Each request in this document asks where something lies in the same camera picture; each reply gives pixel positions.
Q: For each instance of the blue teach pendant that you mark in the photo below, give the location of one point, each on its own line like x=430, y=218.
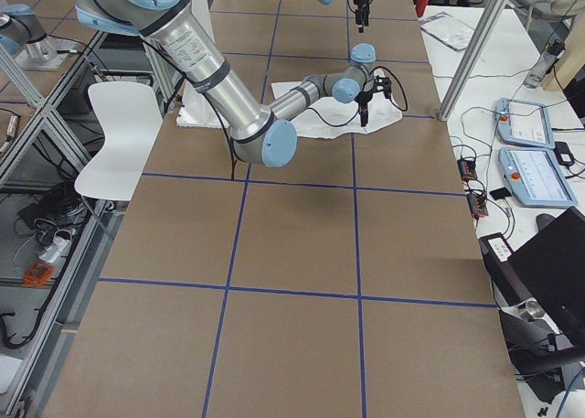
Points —
x=534, y=178
x=523, y=123

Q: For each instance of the orange box on floor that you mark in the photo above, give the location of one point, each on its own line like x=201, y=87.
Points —
x=37, y=274

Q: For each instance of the black orange adapter box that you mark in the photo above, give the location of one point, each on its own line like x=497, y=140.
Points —
x=466, y=169

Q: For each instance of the aluminium frame post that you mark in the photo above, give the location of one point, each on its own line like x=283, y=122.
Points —
x=481, y=34

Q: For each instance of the white printed t-shirt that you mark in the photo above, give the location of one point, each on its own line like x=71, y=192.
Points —
x=331, y=117

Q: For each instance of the lower blue teach pendant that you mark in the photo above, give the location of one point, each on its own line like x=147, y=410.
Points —
x=534, y=178

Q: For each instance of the white plastic chair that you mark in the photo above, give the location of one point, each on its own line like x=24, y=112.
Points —
x=130, y=118

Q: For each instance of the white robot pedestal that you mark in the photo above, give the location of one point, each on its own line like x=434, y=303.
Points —
x=195, y=111

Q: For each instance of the white foil-edged package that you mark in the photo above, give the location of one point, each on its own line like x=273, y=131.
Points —
x=449, y=30

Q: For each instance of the black laptop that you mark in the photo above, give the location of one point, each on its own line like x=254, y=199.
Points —
x=549, y=267

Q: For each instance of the upper blue teach pendant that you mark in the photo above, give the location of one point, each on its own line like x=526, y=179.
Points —
x=523, y=123

